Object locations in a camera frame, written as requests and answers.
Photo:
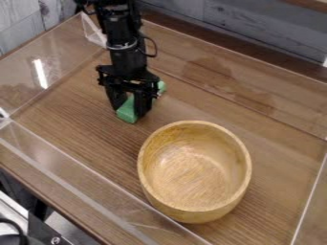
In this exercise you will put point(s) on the black metal bracket with screw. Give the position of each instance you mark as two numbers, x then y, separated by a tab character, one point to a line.
40	234

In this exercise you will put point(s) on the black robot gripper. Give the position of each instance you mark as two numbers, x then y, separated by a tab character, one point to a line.
125	75

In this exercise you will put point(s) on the green rectangular block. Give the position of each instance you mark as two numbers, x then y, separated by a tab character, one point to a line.
125	113

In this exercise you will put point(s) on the brown wooden bowl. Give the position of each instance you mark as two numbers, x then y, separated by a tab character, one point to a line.
194	169

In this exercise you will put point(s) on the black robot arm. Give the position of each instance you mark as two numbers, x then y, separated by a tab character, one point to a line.
120	21

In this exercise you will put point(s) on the clear acrylic corner bracket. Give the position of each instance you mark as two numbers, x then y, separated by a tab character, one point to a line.
92	32

